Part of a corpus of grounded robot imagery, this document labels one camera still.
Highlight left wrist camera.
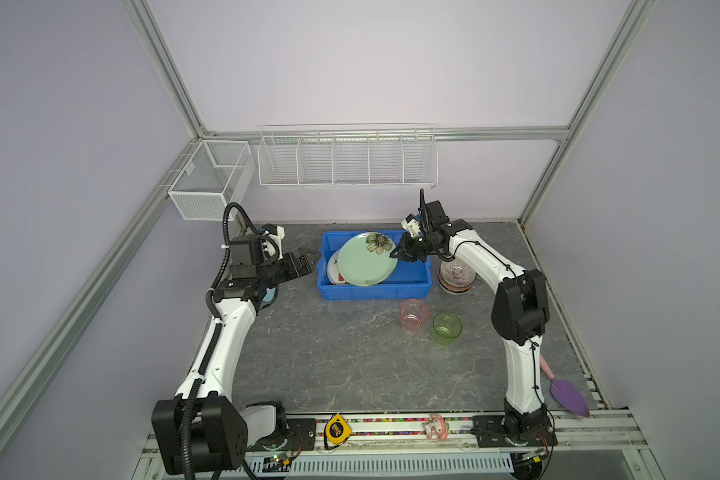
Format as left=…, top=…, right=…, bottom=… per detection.
left=260, top=223, right=285, bottom=259

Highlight white wire shelf basket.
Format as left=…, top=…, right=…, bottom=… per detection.
left=258, top=123, right=439, bottom=189

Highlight white mesh box basket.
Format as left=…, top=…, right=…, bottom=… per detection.
left=168, top=140, right=255, bottom=221

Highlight purple pink spatula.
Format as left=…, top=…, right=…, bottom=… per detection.
left=539, top=356, right=591, bottom=418

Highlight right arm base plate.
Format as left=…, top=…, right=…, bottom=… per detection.
left=470, top=414, right=558, bottom=448

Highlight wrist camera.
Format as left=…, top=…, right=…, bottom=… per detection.
left=401, top=214, right=423, bottom=238
left=260, top=223, right=285, bottom=259

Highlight pink transparent cup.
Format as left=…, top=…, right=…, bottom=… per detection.
left=400, top=299, right=429, bottom=334

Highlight white vent grille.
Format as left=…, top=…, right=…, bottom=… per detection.
left=246, top=452, right=515, bottom=479

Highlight teal spatula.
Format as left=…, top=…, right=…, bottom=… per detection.
left=262, top=287, right=278, bottom=304

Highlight white watermelon plate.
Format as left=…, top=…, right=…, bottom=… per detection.
left=326, top=251, right=346, bottom=285

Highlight light green flower plate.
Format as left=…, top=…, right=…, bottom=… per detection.
left=337, top=232, right=397, bottom=287

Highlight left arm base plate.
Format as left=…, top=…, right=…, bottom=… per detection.
left=260, top=418, right=318, bottom=451

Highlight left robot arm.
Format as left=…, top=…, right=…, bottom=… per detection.
left=151, top=202, right=320, bottom=479

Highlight aluminium front rail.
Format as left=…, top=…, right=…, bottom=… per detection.
left=137, top=409, right=649, bottom=460

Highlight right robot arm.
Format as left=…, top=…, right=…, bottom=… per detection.
left=391, top=192, right=557, bottom=447

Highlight green transparent cup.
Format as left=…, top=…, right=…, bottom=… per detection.
left=431, top=310, right=463, bottom=347

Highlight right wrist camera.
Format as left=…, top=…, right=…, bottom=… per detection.
left=401, top=214, right=423, bottom=238

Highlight blue plastic bin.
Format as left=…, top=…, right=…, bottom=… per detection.
left=317, top=231, right=432, bottom=301

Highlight stacked patterned bowls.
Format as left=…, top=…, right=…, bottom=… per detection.
left=438, top=259, right=477, bottom=295

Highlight yellow tape measure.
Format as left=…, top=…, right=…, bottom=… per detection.
left=323, top=413, right=353, bottom=450

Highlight pink toy figure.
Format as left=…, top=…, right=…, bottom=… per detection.
left=423, top=414, right=448, bottom=441

